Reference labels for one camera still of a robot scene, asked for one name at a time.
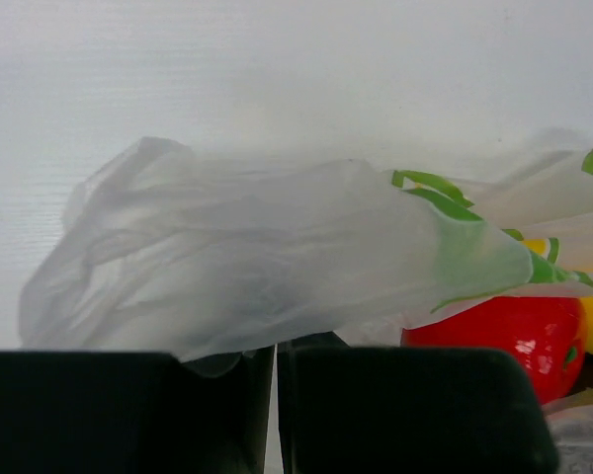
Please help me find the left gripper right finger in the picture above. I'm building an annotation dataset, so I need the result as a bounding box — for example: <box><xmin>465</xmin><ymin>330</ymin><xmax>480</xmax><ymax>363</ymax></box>
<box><xmin>277</xmin><ymin>334</ymin><xmax>559</xmax><ymax>474</ymax></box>

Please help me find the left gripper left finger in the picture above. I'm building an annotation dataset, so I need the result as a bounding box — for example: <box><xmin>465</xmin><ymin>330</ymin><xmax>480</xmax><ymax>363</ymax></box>
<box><xmin>0</xmin><ymin>348</ymin><xmax>274</xmax><ymax>473</ymax></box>

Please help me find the translucent plastic bag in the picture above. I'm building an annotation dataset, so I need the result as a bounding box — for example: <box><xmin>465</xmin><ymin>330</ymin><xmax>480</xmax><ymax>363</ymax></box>
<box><xmin>19</xmin><ymin>137</ymin><xmax>593</xmax><ymax>473</ymax></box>

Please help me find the red fake apple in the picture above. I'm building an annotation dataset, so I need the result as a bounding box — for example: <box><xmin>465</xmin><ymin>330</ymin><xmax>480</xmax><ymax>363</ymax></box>
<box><xmin>401</xmin><ymin>297</ymin><xmax>587</xmax><ymax>404</ymax></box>

